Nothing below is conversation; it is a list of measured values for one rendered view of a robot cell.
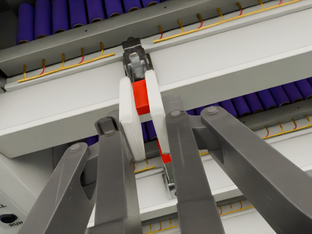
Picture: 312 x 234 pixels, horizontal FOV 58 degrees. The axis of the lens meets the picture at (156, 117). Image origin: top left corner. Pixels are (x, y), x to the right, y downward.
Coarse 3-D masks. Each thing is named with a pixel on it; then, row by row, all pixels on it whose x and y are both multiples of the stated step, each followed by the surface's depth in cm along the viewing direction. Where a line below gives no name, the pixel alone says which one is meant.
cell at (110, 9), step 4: (104, 0) 31; (108, 0) 31; (112, 0) 30; (116, 0) 31; (120, 0) 32; (108, 4) 30; (112, 4) 30; (116, 4) 30; (120, 4) 31; (108, 8) 30; (112, 8) 30; (116, 8) 30; (120, 8) 30; (108, 12) 30; (112, 12) 30; (116, 12) 30; (120, 12) 30; (108, 16) 30
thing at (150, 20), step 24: (168, 0) 28; (192, 0) 28; (216, 0) 28; (240, 0) 28; (264, 0) 29; (96, 24) 28; (120, 24) 28; (144, 24) 28; (168, 24) 29; (216, 24) 28; (24, 48) 28; (48, 48) 28; (72, 48) 28; (96, 48) 29; (24, 72) 28; (48, 72) 28
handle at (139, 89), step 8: (136, 56) 24; (136, 64) 25; (136, 72) 24; (136, 80) 23; (144, 80) 22; (136, 88) 22; (144, 88) 21; (136, 96) 21; (144, 96) 20; (136, 104) 20; (144, 104) 20; (144, 112) 20
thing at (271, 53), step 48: (288, 0) 29; (0, 48) 33; (192, 48) 28; (240, 48) 27; (288, 48) 26; (0, 96) 29; (48, 96) 28; (96, 96) 27; (192, 96) 28; (0, 144) 28; (48, 144) 29
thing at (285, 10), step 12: (264, 12) 28; (276, 12) 28; (288, 12) 28; (228, 24) 28; (240, 24) 28; (180, 36) 28; (192, 36) 28; (204, 36) 28; (144, 48) 28; (156, 48) 28; (96, 60) 28; (108, 60) 28; (120, 60) 28; (60, 72) 28; (72, 72) 28; (12, 84) 28; (24, 84) 28
